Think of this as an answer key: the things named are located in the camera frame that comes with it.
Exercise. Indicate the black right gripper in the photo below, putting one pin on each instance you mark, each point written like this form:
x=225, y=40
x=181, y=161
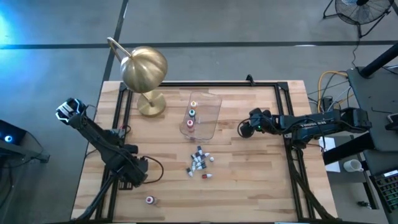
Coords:
x=264, y=126

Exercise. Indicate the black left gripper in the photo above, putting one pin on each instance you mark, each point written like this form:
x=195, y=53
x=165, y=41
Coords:
x=138, y=172

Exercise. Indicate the large dark red colouring bottle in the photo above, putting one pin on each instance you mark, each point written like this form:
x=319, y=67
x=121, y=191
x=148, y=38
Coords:
x=150, y=200

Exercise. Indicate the clear plastic bin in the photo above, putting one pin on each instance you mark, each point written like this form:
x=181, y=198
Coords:
x=211, y=105

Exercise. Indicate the small green-label dropper bottle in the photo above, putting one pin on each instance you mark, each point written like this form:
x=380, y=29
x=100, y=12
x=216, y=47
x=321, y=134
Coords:
x=188, y=170

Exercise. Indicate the small dark dropper bottle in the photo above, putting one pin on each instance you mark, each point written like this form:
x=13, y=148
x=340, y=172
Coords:
x=194, y=157
x=200, y=149
x=193, y=167

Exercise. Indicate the large green-cap colouring bottle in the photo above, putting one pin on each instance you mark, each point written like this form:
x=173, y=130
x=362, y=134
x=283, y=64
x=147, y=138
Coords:
x=192, y=113

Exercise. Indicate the white dropper bottle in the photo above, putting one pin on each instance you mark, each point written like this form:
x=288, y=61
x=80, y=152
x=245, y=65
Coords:
x=202, y=165

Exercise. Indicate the large yellow colouring bottle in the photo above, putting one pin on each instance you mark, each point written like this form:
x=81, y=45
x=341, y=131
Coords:
x=193, y=104

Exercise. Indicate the small red-label dropper bottle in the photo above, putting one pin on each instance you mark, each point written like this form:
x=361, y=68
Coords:
x=205, y=176

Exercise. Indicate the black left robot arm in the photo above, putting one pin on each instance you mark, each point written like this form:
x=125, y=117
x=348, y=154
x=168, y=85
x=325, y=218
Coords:
x=93, y=137

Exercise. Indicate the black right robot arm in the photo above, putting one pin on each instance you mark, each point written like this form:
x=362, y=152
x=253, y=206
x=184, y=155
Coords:
x=314, y=124

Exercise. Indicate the white paper sheet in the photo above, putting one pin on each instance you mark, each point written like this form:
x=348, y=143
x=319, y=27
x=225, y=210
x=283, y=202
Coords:
x=332, y=166

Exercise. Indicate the brass dome table lamp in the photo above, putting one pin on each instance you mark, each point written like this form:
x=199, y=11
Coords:
x=144, y=70

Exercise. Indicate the white mug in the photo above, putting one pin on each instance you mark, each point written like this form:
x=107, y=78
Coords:
x=352, y=165

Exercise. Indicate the black side desk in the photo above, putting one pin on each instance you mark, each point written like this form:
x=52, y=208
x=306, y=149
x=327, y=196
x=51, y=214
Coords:
x=373, y=93

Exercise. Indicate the black box with blue light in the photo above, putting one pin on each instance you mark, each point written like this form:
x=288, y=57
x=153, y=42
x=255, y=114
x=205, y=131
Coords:
x=12, y=130

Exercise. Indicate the black pole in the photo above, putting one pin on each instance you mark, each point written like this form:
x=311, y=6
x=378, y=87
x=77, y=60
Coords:
x=379, y=60

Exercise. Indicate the keypad with coloured keys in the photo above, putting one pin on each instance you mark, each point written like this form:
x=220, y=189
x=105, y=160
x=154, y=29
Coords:
x=388, y=189

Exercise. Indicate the black floor fan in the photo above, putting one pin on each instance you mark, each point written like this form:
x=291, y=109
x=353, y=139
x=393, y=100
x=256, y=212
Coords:
x=360, y=12

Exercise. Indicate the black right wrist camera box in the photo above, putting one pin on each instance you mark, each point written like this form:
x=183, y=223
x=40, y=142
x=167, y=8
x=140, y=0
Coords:
x=259, y=113

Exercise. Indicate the black clamp bracket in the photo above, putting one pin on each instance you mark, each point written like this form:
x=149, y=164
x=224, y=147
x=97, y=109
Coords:
x=250, y=80

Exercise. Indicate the black aluminium table frame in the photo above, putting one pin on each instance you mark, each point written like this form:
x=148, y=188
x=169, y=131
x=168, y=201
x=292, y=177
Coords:
x=217, y=84

